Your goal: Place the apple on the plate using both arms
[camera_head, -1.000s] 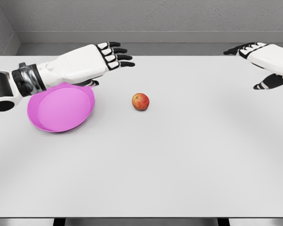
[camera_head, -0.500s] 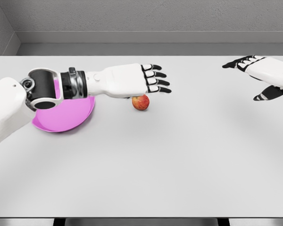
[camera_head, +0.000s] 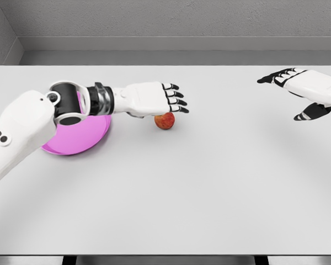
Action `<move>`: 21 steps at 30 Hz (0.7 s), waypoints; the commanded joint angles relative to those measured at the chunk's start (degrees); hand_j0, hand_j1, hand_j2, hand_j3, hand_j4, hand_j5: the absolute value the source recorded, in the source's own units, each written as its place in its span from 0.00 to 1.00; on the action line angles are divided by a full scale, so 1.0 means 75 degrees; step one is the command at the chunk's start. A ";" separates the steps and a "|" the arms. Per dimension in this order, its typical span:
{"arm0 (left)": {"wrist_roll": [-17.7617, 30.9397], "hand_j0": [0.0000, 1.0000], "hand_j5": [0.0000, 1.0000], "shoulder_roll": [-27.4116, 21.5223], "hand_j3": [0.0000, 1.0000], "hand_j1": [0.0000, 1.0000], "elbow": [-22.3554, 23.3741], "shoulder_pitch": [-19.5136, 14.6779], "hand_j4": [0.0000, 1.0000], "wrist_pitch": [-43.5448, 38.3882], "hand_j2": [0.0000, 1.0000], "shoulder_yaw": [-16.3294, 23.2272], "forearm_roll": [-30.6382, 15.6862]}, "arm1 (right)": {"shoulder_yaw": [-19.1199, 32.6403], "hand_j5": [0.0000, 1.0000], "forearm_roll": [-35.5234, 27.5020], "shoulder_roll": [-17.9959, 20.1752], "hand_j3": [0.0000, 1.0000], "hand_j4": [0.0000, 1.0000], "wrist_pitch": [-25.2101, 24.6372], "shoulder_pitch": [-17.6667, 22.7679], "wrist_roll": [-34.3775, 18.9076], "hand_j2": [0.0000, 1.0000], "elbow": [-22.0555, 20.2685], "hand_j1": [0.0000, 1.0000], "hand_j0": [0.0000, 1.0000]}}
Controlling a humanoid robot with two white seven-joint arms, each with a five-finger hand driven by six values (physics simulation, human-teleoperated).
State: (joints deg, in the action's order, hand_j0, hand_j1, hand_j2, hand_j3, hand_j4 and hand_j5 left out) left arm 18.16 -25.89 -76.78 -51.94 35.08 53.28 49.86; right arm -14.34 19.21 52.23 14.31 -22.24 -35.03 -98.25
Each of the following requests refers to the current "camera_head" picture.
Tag pink plate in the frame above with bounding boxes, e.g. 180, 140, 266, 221
40, 92, 113, 156

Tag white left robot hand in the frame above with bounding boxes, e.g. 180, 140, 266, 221
124, 81, 190, 119

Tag red apple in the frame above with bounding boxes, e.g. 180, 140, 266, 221
154, 112, 175, 130

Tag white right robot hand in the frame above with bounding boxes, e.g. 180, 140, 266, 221
257, 67, 331, 121

